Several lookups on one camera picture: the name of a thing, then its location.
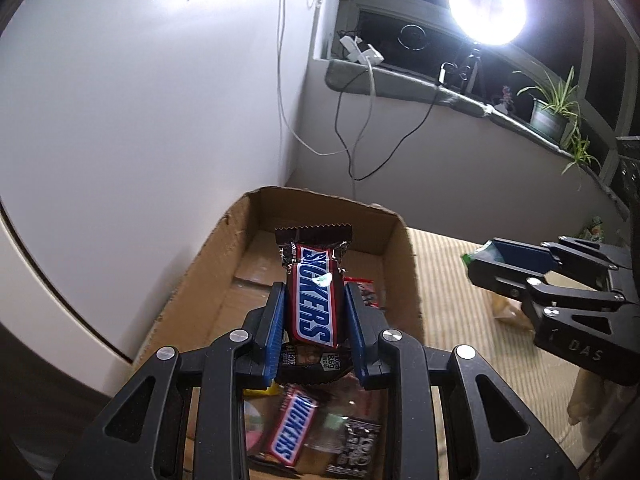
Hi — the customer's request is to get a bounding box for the black light tripod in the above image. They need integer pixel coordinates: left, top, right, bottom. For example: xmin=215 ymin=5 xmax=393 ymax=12
xmin=457 ymin=47 xmax=488 ymax=96

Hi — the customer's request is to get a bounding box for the brown chocolate bar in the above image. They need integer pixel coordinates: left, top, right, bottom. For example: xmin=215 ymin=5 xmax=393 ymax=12
xmin=274 ymin=223 xmax=354 ymax=387
xmin=262 ymin=390 xmax=323 ymax=467

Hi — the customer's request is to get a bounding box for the grey window sill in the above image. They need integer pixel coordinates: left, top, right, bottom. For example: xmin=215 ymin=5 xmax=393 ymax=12
xmin=325 ymin=58 xmax=631 ymax=221

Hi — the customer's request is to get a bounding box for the cardboard box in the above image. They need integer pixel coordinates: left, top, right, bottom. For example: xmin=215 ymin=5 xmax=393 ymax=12
xmin=132 ymin=186 xmax=426 ymax=480

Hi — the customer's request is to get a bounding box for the black cable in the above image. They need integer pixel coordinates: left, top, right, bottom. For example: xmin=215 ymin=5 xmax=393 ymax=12
xmin=336 ymin=67 xmax=443 ymax=181

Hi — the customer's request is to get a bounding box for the black round ring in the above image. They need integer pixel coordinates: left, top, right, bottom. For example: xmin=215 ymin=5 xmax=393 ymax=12
xmin=399 ymin=24 xmax=427 ymax=52

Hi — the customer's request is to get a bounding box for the green printed snack packet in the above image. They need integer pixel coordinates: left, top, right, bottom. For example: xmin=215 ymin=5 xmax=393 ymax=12
xmin=581 ymin=215 xmax=607 ymax=242

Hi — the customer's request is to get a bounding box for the white charger cable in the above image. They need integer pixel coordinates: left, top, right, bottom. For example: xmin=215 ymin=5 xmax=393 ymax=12
xmin=352 ymin=57 xmax=376 ymax=201

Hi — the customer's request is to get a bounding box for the thin white cord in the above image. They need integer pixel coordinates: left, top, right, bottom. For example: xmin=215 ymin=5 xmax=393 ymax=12
xmin=276 ymin=0 xmax=348 ymax=157

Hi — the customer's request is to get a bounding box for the clear packet with green snack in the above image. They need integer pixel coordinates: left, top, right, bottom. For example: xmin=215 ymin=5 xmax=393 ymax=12
xmin=461 ymin=241 xmax=496 ymax=267

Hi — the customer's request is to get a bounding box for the bright ring light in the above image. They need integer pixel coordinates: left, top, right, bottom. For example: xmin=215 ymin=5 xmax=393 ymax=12
xmin=446 ymin=0 xmax=528 ymax=46

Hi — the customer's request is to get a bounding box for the white window frame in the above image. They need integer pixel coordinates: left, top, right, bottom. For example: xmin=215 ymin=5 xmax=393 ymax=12
xmin=310 ymin=0 xmax=640 ymax=196

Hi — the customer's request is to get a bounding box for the potted spider plant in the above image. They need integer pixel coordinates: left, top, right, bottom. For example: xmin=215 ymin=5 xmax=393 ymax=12
xmin=515 ymin=65 xmax=601 ymax=176

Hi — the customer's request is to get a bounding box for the bread packet with pink label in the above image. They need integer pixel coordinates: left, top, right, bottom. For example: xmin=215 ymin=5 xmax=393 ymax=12
xmin=490 ymin=290 xmax=536 ymax=332

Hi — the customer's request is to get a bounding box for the red snack packet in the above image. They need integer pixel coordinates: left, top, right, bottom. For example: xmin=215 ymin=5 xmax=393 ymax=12
xmin=345 ymin=275 xmax=377 ymax=309

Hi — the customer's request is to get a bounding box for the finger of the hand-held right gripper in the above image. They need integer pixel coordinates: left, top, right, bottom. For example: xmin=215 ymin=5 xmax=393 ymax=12
xmin=467 ymin=255 xmax=640 ymax=387
xmin=487 ymin=235 xmax=632 ymax=291

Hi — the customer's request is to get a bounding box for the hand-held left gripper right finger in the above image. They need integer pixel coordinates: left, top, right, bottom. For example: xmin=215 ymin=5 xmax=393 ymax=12
xmin=346 ymin=283 xmax=581 ymax=480

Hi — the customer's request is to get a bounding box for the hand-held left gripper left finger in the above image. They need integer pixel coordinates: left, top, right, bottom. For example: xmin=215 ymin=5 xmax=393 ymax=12
xmin=52 ymin=281 xmax=287 ymax=480

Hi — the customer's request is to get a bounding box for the black snack packet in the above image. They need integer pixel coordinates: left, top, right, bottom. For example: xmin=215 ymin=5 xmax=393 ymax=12
xmin=325 ymin=414 xmax=384 ymax=479

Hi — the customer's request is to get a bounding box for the white power adapter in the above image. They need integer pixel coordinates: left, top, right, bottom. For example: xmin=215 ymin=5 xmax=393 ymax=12
xmin=340 ymin=35 xmax=383 ymax=66

